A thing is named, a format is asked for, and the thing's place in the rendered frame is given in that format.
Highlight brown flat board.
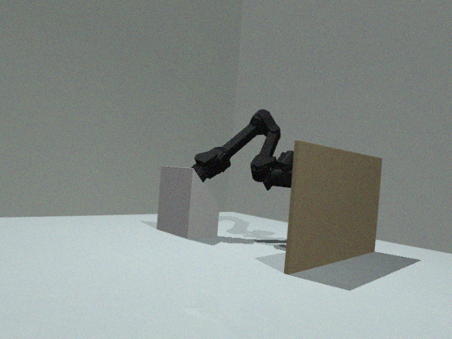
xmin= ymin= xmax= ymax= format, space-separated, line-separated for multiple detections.
xmin=284 ymin=141 xmax=383 ymax=275

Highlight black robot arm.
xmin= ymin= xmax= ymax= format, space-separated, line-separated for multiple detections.
xmin=192 ymin=109 xmax=294 ymax=191

